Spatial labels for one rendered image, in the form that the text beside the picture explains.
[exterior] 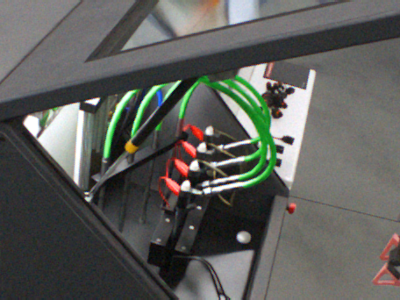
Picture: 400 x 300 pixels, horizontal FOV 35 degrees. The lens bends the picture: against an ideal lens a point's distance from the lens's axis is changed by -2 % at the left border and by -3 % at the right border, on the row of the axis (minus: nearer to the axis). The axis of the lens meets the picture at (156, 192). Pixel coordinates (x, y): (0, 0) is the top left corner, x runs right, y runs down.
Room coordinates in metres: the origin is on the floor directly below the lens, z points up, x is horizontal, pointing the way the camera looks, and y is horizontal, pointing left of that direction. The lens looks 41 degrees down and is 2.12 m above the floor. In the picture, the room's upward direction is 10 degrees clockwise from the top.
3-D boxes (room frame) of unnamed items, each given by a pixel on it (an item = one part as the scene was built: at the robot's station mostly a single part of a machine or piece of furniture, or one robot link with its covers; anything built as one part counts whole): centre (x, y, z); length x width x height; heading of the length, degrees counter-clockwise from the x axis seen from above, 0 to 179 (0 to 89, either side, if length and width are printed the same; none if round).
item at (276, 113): (1.86, -0.34, 1.01); 0.23 x 0.11 x 0.06; 170
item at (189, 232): (1.28, -0.09, 0.91); 0.34 x 0.10 x 0.15; 170
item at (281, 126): (1.83, -0.33, 0.97); 0.70 x 0.22 x 0.03; 170
